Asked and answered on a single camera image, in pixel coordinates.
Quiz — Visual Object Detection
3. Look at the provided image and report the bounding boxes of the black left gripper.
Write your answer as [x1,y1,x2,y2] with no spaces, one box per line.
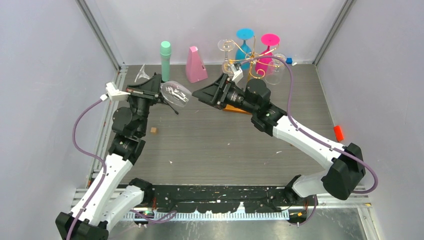
[124,74,161,136]

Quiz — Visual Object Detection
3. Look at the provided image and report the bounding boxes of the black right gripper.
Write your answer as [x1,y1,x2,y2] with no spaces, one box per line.
[192,73,258,115]

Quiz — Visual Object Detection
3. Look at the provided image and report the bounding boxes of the clear wine glass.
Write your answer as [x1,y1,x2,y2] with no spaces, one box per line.
[135,63,192,108]
[221,62,238,77]

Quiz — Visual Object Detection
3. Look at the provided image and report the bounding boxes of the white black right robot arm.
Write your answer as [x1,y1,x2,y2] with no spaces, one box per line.
[192,73,366,205]

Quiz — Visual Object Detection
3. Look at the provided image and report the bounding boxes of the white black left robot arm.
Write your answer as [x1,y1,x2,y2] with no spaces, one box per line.
[55,73,164,240]

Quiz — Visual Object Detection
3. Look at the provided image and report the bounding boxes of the blue wine glass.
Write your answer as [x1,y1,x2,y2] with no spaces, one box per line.
[235,28,255,63]

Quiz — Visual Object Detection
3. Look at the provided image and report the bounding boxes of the clear flute glass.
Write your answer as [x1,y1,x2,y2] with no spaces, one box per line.
[217,39,235,64]

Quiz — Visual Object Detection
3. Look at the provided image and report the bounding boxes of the pink wine glass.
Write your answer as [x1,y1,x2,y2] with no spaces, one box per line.
[254,33,280,77]

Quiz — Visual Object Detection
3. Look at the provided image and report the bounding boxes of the clear ribbed tumbler glass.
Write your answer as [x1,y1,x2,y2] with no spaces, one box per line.
[264,58,287,85]

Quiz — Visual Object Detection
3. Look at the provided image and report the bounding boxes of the black mini tripod stand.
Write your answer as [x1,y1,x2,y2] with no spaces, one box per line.
[157,96,179,115]

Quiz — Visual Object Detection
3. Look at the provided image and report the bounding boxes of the pink metronome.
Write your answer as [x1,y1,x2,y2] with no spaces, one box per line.
[185,46,208,83]

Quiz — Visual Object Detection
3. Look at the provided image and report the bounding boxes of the mint green microphone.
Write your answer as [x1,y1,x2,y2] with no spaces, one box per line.
[160,40,172,82]

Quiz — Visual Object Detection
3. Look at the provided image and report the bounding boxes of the black base bar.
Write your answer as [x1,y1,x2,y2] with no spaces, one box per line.
[145,184,309,215]

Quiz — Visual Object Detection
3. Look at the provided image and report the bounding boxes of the red block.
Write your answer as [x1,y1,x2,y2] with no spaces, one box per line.
[333,125,345,142]

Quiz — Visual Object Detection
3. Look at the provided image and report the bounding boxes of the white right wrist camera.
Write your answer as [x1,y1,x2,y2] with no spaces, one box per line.
[230,62,243,84]

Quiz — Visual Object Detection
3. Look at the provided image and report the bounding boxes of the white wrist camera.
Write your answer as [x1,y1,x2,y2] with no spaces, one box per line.
[100,82,131,101]
[230,62,243,84]

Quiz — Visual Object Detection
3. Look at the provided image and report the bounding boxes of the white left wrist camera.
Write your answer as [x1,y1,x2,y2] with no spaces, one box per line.
[100,82,131,101]

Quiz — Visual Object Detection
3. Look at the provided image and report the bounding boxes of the gold wire wine glass rack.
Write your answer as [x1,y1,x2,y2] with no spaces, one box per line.
[228,35,286,81]

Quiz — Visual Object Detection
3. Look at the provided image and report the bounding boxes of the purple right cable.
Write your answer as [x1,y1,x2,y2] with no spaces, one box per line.
[238,55,379,228]

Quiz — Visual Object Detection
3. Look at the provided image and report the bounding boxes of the purple cable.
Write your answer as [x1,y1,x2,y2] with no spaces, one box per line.
[238,55,379,228]
[65,98,177,240]

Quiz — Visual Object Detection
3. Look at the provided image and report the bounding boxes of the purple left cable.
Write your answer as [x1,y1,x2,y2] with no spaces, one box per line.
[65,98,177,240]

